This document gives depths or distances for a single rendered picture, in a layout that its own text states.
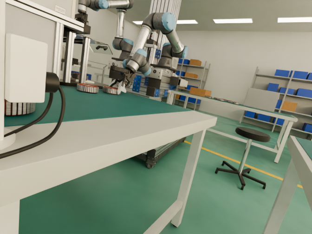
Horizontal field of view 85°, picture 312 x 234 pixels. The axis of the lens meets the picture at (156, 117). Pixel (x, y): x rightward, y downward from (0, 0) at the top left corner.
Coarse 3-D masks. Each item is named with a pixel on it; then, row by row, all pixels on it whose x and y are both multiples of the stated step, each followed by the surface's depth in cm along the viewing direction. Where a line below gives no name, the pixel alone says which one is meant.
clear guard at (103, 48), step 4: (76, 36) 113; (80, 36) 110; (84, 36) 108; (92, 40) 117; (96, 40) 115; (92, 44) 133; (96, 44) 130; (100, 44) 126; (104, 44) 122; (92, 48) 137; (96, 48) 134; (100, 48) 131; (104, 48) 128; (108, 48) 126; (96, 52) 139; (100, 52) 135; (104, 52) 132; (108, 52) 129
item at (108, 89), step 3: (105, 87) 104; (108, 87) 103; (111, 87) 111; (114, 87) 112; (105, 90) 103; (108, 90) 103; (111, 90) 103; (114, 90) 104; (111, 93) 104; (114, 93) 104
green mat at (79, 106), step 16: (48, 96) 63; (80, 96) 76; (96, 96) 85; (112, 96) 96; (128, 96) 110; (32, 112) 41; (48, 112) 44; (80, 112) 50; (96, 112) 54; (112, 112) 58; (128, 112) 63; (144, 112) 69; (160, 112) 76
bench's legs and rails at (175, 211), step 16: (192, 144) 99; (192, 160) 100; (192, 176) 104; (0, 208) 24; (16, 208) 26; (176, 208) 98; (0, 224) 25; (16, 224) 26; (160, 224) 85; (176, 224) 109
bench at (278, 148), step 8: (192, 96) 336; (200, 96) 347; (184, 104) 435; (224, 104) 304; (232, 104) 296; (240, 104) 340; (256, 112) 277; (264, 112) 271; (272, 112) 280; (296, 120) 249; (208, 128) 327; (288, 128) 258; (232, 136) 303; (280, 136) 327; (256, 144) 283; (280, 144) 265; (280, 152) 265
